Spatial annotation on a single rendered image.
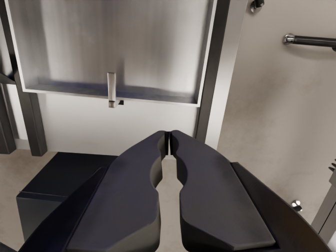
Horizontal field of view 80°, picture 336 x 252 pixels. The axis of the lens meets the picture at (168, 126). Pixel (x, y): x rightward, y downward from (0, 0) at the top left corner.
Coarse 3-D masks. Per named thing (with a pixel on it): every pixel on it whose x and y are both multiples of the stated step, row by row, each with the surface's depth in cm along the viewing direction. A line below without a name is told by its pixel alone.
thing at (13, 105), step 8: (0, 72) 28; (0, 80) 31; (8, 80) 31; (8, 88) 33; (8, 96) 33; (16, 96) 33; (8, 104) 34; (16, 104) 34; (8, 112) 34; (16, 112) 34; (16, 120) 35; (16, 128) 35; (24, 128) 35; (16, 136) 36; (24, 136) 36
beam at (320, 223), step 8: (328, 192) 99; (328, 200) 98; (320, 208) 103; (328, 208) 98; (320, 216) 102; (328, 216) 98; (312, 224) 107; (320, 224) 102; (328, 224) 97; (320, 232) 102; (328, 232) 97; (328, 240) 97
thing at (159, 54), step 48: (48, 0) 28; (96, 0) 28; (144, 0) 28; (192, 0) 28; (48, 48) 30; (96, 48) 30; (144, 48) 30; (192, 48) 30; (96, 96) 30; (144, 96) 31; (192, 96) 33
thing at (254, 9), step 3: (255, 0) 97; (258, 0) 97; (261, 0) 97; (252, 3) 103; (255, 3) 99; (258, 3) 98; (261, 3) 97; (252, 6) 103; (255, 6) 100; (258, 6) 99; (261, 6) 103; (252, 9) 104; (255, 9) 104; (258, 9) 104; (255, 12) 105
